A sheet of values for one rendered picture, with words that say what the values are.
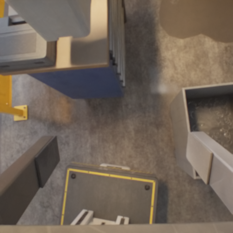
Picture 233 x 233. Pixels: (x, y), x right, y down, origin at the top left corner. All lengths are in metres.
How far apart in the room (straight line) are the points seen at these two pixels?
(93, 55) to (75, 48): 0.09
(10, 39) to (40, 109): 1.15
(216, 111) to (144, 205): 0.84
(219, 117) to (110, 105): 0.91
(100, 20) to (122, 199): 1.11
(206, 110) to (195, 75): 0.47
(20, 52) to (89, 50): 0.27
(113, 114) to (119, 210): 0.81
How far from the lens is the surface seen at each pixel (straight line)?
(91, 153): 1.66
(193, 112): 1.35
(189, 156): 0.17
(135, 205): 1.35
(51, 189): 1.88
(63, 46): 0.81
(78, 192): 1.41
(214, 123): 1.36
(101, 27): 0.79
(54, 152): 0.16
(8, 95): 1.94
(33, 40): 0.80
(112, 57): 0.90
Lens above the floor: 1.58
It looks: 79 degrees down
